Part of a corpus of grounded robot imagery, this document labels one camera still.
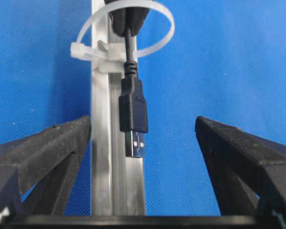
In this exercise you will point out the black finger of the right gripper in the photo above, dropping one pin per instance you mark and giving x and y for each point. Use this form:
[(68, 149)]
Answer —
[(118, 21), (135, 19)]

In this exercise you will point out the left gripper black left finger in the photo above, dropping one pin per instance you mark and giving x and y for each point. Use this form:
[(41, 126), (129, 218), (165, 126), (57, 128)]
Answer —
[(37, 172)]

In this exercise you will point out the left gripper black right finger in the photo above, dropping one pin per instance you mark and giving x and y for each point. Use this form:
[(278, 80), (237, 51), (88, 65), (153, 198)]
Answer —
[(247, 172)]

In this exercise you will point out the white zip tie loop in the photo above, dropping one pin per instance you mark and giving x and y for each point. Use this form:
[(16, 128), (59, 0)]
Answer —
[(115, 54)]

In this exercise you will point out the square aluminium extrusion frame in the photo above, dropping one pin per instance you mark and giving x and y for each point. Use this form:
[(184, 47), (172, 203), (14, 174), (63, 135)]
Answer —
[(117, 181)]

